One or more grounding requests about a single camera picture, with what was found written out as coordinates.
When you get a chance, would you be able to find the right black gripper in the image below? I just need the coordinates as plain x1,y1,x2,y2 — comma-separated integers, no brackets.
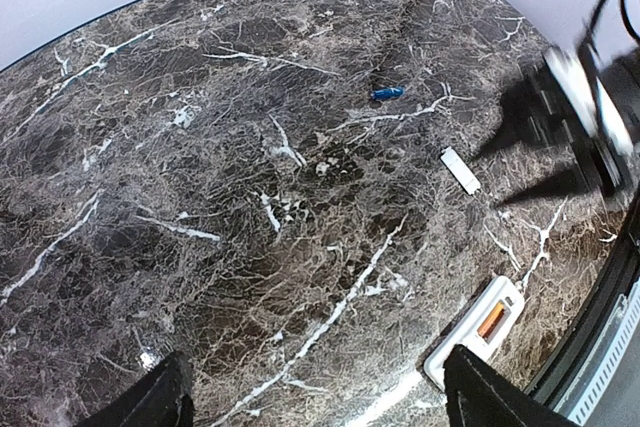
475,46,633,208

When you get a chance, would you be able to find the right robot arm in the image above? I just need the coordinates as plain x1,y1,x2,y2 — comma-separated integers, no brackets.
475,0,639,205

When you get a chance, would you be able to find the orange battery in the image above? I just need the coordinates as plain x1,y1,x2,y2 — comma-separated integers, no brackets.
477,301,509,342

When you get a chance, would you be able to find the blue battery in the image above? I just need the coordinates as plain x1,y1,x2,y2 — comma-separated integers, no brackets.
371,87,404,101

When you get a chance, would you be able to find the white remote control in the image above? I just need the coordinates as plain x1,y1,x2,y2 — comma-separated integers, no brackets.
423,276,525,392

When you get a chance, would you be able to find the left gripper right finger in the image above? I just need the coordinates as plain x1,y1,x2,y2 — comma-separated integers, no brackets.
444,344,574,427

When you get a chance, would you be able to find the black front rail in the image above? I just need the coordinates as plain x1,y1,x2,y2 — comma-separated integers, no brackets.
525,235,639,408

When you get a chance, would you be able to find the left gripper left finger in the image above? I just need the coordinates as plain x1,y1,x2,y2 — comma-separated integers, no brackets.
77,351,194,427

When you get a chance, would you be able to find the white battery cover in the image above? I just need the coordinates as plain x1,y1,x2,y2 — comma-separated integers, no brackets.
440,147,481,195

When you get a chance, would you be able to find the white slotted cable duct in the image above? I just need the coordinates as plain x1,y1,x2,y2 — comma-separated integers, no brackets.
567,281,639,426

